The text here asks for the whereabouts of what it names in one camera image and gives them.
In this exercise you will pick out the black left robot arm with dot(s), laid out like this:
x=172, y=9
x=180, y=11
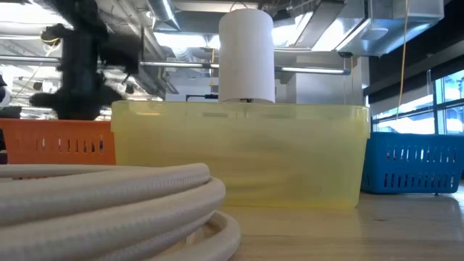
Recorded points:
x=79, y=54

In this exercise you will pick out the orange slotted plastic basket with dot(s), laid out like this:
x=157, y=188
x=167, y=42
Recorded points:
x=54, y=145

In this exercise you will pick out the black monitor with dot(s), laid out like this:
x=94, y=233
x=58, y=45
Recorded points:
x=10, y=111

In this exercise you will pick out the long ceiling tube lamp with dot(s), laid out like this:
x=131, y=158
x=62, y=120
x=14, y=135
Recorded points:
x=177, y=64
x=311, y=70

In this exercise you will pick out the translucent yellow plastic bin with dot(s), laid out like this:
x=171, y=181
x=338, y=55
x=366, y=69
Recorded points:
x=235, y=152

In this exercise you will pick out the white cylinder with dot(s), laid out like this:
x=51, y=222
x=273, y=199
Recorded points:
x=246, y=58

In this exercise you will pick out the blue slotted plastic basket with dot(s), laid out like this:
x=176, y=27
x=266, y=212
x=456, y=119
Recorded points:
x=413, y=163

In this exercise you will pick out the black metal frame stand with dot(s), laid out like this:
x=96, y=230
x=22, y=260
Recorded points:
x=199, y=96

